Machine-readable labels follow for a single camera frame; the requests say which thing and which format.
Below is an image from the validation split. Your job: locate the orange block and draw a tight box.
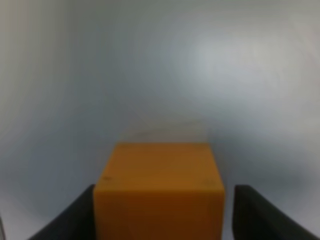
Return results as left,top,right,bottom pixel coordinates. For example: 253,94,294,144
93,142,225,240

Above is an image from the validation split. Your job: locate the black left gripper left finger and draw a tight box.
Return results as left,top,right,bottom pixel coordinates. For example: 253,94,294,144
30,184,96,240

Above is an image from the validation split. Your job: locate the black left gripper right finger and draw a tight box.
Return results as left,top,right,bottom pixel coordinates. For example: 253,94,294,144
232,185,319,240

